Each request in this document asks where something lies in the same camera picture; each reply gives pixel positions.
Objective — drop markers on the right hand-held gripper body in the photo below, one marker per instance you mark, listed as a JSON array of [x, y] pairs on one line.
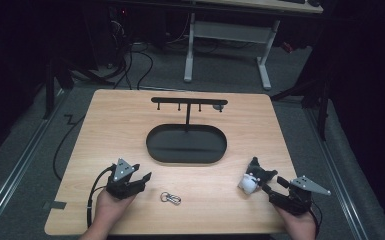
[[296, 198]]

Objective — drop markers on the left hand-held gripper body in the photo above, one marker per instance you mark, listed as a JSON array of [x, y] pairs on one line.
[[123, 186]]

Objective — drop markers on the black and white plush toy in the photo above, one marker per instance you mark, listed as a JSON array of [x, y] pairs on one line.
[[255, 178]]

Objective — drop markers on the black oval tray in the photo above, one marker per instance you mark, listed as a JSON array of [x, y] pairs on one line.
[[186, 145]]

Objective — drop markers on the person's left hand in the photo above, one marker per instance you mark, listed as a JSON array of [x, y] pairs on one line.
[[111, 208]]

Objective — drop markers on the person's right hand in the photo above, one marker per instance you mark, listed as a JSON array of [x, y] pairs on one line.
[[298, 225]]

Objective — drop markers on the grey tape piece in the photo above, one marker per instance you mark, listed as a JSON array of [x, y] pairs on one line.
[[58, 205]]

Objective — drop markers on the black metal stand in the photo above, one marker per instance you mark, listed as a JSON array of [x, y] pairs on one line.
[[321, 110], [51, 86]]

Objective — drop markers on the small grey pendant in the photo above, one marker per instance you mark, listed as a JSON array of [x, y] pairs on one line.
[[218, 107]]

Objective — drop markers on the small red object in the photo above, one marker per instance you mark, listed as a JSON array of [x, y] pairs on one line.
[[287, 47]]

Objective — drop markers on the white desk with metal legs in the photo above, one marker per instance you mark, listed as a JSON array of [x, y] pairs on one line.
[[233, 31]]

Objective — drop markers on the grey metal floor rail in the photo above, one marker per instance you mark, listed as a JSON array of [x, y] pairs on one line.
[[338, 176], [20, 163]]

